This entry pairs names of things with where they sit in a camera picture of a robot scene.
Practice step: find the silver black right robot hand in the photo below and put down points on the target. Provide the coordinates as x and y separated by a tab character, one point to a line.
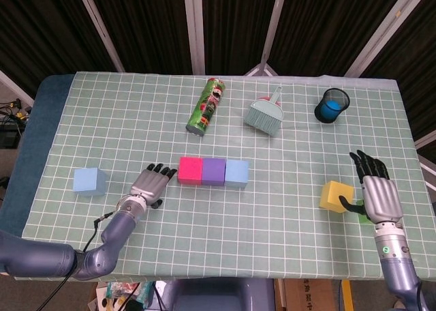
381	198

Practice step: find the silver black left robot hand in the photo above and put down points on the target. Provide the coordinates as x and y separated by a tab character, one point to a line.
148	185

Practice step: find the green foam cube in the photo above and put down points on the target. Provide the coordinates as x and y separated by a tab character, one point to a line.
364	220

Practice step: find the pink foam cube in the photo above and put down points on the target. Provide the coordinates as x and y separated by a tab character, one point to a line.
190	169

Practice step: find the light blue foam cube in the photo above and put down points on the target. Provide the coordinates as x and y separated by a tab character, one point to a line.
86	181
236	173

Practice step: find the purple foam cube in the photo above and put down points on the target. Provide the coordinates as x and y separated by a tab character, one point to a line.
214	171

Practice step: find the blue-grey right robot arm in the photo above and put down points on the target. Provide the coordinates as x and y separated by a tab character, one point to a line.
395	263

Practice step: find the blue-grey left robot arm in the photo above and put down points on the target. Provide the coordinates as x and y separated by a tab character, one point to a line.
116	229

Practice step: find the yellow foam cube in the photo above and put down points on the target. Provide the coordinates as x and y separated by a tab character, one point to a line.
332	195

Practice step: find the green Pringles can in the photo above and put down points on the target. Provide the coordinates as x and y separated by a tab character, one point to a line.
207	106

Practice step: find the green checkered tablecloth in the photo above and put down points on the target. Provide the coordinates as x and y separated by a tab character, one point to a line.
238	229

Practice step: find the yellow bar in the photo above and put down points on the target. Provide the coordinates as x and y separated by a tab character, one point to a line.
346	295

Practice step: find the black mesh pen cup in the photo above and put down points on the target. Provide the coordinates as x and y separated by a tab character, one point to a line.
319	115

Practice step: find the colourful printed papers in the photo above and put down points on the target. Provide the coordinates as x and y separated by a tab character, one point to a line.
116	295

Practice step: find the brown cardboard box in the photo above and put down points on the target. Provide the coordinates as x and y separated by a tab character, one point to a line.
306	295

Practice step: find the blue-grey robot torso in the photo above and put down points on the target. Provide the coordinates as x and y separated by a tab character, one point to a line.
218	295

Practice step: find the teal hand brush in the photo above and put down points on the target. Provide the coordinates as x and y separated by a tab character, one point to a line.
262	115

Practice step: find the red round disc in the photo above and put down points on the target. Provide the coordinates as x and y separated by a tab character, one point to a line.
278	103

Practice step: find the black device box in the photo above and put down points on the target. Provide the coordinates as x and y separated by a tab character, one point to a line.
10	138

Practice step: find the white frame bar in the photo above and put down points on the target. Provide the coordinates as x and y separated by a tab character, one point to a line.
15	87
430	166
427	138

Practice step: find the white frame post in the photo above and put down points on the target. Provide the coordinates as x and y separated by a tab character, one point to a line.
99	28
276	17
195	28
390	21

